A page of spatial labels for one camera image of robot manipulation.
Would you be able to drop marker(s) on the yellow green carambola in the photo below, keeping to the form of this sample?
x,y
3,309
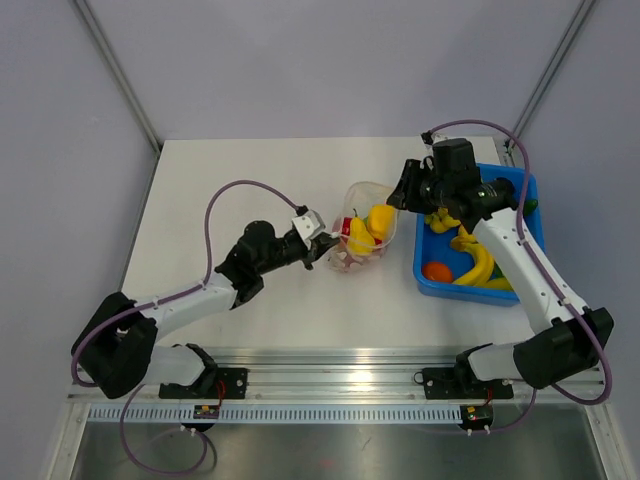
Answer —
x,y
498,283

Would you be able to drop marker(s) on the small yellow banana bunch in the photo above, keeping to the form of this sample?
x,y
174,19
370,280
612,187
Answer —
x,y
441,221

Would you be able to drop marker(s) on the right aluminium frame post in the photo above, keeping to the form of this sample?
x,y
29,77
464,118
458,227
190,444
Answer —
x,y
560,54

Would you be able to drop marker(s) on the left small circuit board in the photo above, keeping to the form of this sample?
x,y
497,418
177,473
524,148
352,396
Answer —
x,y
206,412

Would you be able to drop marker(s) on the small circuit board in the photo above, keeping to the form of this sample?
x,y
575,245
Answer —
x,y
206,412
476,417

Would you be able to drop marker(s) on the aluminium rail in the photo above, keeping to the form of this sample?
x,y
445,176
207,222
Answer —
x,y
290,376

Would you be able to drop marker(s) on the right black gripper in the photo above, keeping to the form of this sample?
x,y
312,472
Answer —
x,y
405,191

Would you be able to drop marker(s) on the left aluminium frame post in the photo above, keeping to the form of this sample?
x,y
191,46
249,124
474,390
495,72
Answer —
x,y
107,54

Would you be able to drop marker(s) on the green cucumber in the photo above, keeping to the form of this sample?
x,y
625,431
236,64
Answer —
x,y
530,206

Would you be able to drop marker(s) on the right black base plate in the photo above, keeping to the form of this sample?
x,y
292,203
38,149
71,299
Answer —
x,y
441,383

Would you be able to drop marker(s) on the blue plastic bin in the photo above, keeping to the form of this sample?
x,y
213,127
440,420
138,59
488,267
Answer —
x,y
430,246

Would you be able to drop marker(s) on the yellow bell pepper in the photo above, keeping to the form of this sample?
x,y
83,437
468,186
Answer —
x,y
380,220

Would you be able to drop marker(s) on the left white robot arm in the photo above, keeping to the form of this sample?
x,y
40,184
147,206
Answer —
x,y
118,350

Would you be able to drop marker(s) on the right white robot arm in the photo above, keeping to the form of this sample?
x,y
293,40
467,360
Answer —
x,y
569,337

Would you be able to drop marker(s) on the right small circuit board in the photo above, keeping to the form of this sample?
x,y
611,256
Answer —
x,y
476,417

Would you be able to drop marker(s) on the red apple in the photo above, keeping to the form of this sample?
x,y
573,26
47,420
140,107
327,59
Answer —
x,y
345,227

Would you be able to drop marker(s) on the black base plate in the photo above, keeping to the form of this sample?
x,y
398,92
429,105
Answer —
x,y
441,383
222,382

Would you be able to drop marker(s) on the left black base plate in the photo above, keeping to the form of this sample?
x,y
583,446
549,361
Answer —
x,y
222,382

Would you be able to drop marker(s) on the orange persimmon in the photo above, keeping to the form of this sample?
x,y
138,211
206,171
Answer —
x,y
437,272

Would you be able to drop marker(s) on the yellow banana bunch front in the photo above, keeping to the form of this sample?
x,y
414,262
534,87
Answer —
x,y
483,261

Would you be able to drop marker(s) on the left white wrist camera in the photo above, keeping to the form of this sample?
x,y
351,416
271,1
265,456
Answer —
x,y
308,225

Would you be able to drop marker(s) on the white slotted cable duct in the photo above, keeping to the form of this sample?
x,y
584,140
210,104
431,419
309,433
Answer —
x,y
280,414

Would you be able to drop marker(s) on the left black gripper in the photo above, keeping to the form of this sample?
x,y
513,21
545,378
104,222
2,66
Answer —
x,y
322,242

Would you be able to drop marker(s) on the aluminium frame post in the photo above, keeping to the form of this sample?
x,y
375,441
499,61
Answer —
x,y
560,54
107,54

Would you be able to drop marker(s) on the clear zip top bag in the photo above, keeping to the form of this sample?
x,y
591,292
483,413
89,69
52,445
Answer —
x,y
360,197

